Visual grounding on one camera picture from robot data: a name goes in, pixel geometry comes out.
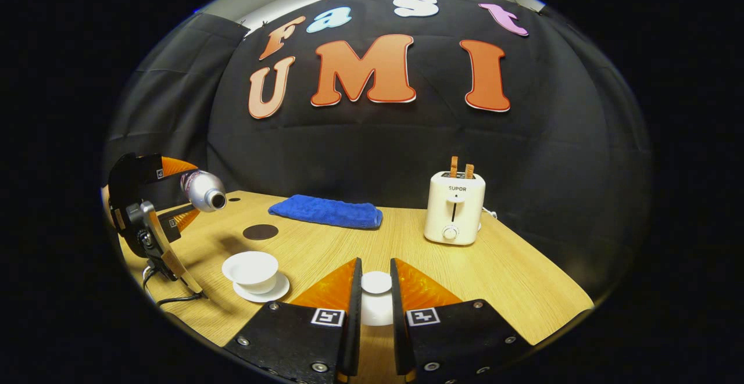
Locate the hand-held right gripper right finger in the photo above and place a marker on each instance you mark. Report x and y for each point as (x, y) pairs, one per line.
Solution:
(401, 343)

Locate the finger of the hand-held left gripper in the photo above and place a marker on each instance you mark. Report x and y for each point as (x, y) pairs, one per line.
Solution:
(136, 172)
(171, 227)

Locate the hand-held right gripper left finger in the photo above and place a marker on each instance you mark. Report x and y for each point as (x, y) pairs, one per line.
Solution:
(352, 343)

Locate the silver water bottle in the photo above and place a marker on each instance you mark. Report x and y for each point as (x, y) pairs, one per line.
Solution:
(200, 191)

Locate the dark brown round coaster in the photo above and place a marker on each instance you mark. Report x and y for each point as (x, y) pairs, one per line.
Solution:
(260, 232)

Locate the white teacup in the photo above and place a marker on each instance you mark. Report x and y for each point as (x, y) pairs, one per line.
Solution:
(251, 268)

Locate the white saucer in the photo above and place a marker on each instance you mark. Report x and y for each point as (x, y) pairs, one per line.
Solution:
(280, 291)

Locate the blue towel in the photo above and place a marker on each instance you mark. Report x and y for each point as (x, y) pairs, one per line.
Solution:
(325, 212)

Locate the white toaster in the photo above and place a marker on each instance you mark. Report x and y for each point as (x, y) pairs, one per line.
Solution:
(453, 210)

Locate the bread slice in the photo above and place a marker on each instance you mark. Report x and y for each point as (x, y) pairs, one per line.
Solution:
(469, 171)
(454, 166)

